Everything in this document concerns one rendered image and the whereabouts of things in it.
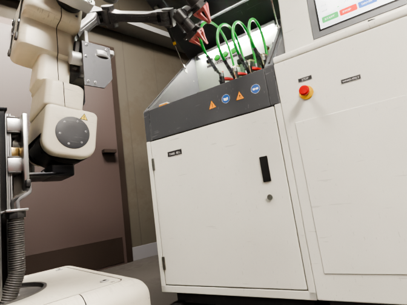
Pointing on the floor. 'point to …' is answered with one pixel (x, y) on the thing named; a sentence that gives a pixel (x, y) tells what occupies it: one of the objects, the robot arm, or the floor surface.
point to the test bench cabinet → (184, 295)
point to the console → (349, 155)
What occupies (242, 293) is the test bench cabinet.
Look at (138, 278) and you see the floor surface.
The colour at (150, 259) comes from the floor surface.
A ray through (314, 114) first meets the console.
